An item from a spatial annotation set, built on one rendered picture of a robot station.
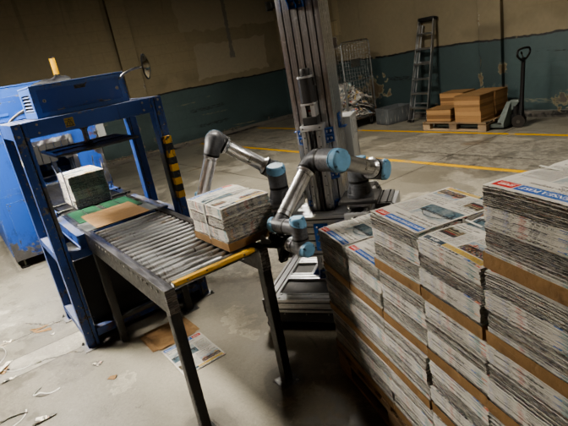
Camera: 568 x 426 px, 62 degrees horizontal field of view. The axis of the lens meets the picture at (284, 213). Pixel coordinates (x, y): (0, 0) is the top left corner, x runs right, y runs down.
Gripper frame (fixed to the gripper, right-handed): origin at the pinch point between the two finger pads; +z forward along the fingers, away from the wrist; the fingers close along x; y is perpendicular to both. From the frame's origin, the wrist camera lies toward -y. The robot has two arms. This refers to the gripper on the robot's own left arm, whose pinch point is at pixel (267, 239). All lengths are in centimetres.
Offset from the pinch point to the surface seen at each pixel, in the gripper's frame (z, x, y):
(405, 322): -93, 5, -11
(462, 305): -124, 15, 13
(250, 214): -2.6, 8.1, 17.3
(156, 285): -2, 62, 2
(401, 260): -94, 5, 15
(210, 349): 52, 25, -78
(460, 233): -115, 1, 28
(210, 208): 7.8, 23.4, 23.9
